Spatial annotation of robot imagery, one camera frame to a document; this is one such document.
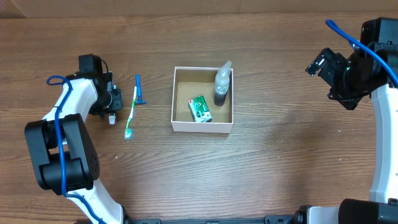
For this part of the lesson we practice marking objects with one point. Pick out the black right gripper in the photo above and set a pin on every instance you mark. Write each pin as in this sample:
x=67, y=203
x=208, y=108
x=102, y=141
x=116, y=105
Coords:
x=350, y=98

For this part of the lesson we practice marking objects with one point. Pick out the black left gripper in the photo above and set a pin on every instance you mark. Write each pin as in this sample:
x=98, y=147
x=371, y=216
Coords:
x=117, y=102

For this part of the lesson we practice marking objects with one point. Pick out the green white toothpaste tube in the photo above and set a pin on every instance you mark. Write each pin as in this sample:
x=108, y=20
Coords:
x=112, y=118

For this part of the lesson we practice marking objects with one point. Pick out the blue disposable razor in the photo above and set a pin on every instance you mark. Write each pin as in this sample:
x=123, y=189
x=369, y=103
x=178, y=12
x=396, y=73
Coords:
x=139, y=99

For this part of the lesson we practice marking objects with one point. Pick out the green white toothbrush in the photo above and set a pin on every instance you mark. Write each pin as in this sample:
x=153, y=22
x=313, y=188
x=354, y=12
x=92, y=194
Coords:
x=128, y=130

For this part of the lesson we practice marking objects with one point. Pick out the green Dettol soap bar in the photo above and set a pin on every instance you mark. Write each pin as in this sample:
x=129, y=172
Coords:
x=200, y=110

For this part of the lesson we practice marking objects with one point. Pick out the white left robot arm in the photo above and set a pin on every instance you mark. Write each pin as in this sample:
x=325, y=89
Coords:
x=63, y=156

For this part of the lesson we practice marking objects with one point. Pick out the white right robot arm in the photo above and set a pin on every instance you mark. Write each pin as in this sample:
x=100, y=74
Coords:
x=378, y=41

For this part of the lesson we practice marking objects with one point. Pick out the white cardboard box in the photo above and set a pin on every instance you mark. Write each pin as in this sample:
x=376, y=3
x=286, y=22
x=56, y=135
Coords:
x=191, y=82

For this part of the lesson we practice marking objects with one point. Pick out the foam soap pump bottle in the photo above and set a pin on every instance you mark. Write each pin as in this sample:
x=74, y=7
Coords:
x=222, y=83

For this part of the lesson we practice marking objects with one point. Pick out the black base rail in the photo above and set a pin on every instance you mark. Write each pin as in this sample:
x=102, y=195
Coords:
x=268, y=219

